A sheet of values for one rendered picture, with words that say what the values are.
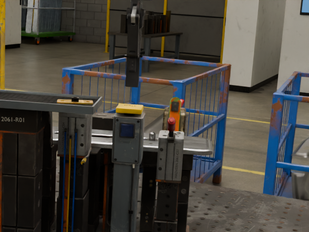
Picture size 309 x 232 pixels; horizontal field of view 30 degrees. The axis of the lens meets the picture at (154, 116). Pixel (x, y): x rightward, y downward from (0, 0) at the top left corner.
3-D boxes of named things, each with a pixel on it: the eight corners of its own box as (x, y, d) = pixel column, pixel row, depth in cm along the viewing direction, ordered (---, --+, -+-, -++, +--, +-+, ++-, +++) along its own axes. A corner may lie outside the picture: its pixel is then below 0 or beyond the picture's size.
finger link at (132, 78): (140, 57, 133) (139, 57, 133) (138, 87, 135) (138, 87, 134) (127, 56, 133) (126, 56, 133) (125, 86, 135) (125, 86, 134)
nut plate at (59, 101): (92, 101, 139) (93, 96, 139) (93, 104, 135) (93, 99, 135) (57, 100, 138) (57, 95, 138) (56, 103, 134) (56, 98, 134)
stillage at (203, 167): (129, 165, 490) (135, 54, 471) (221, 182, 463) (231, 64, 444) (57, 211, 380) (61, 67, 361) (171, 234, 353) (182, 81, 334)
